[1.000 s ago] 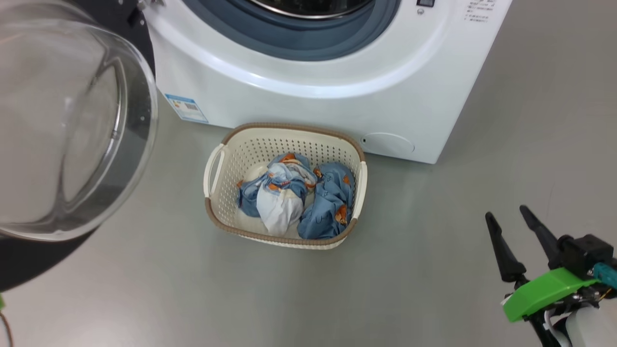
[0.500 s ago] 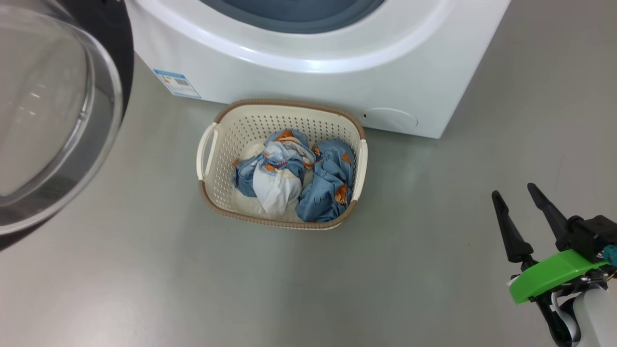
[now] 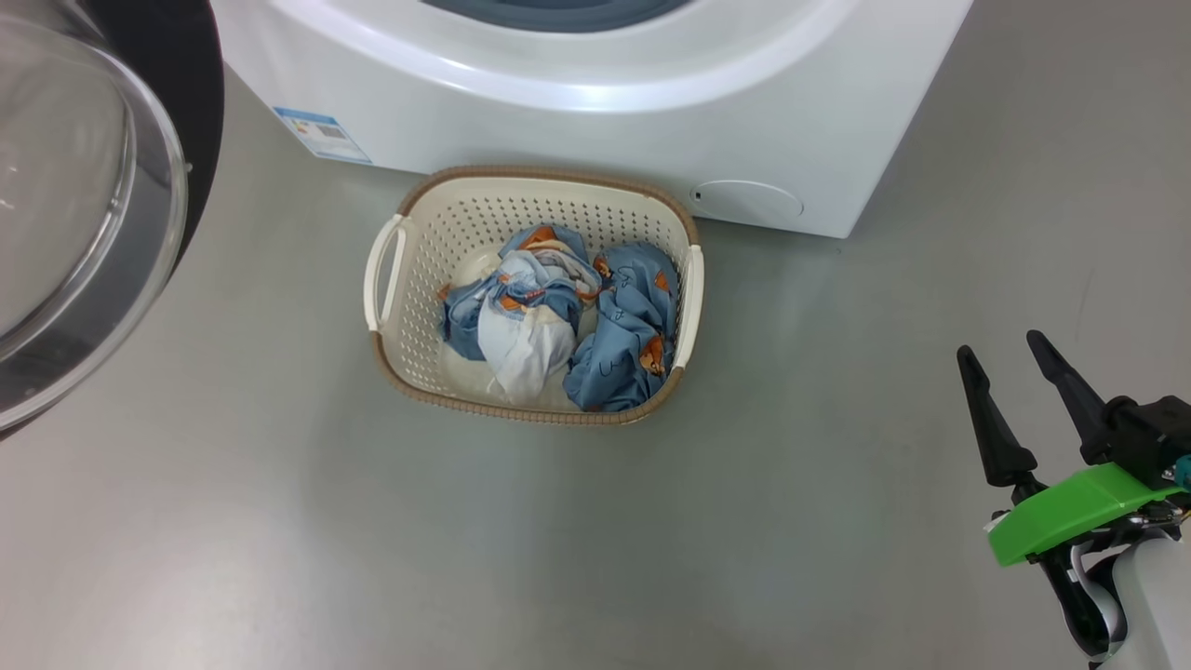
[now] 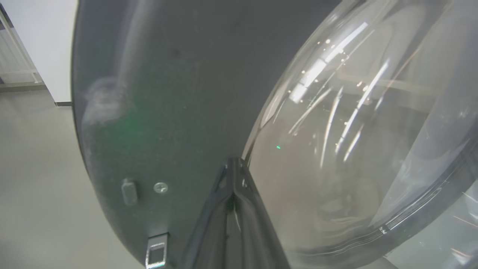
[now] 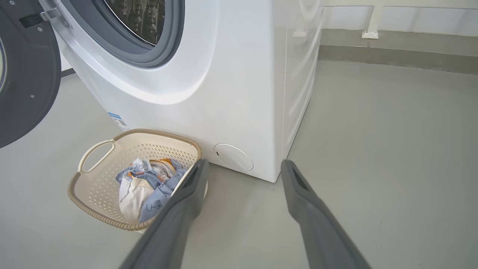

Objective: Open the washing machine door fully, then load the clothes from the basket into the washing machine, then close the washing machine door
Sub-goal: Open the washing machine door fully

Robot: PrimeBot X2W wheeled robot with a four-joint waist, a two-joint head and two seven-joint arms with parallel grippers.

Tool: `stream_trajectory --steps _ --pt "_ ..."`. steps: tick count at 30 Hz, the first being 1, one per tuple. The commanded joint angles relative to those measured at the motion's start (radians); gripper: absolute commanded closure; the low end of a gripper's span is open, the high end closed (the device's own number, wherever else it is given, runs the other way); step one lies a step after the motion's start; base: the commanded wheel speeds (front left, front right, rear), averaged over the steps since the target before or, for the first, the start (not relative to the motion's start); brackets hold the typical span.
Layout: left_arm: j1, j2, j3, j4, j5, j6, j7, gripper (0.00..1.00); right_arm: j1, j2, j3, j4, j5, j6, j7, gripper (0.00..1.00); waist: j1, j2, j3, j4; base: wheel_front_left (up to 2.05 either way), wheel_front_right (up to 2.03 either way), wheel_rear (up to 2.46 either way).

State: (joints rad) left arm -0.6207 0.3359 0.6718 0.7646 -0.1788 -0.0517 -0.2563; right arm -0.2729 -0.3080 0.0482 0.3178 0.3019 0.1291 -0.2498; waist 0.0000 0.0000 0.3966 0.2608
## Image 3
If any white front-load washing machine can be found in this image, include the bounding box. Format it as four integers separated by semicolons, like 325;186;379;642
209;0;975;239

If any blue and white garment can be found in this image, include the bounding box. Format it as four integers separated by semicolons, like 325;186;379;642
439;224;603;406

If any blue energy label sticker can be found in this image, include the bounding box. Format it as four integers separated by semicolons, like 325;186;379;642
273;106;373;166

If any black round glass washer door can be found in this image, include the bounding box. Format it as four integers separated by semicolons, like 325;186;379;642
0;0;225;443

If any cream perforated laundry basket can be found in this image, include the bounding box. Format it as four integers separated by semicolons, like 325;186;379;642
363;166;705;427

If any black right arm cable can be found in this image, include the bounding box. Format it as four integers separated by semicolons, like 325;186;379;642
1037;544;1131;666

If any round white filter cover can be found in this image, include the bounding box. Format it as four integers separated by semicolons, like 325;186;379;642
689;180;805;222

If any blue garment with orange print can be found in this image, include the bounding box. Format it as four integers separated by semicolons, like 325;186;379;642
563;242;681;413

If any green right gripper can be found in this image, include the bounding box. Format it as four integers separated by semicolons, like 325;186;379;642
957;330;1191;569

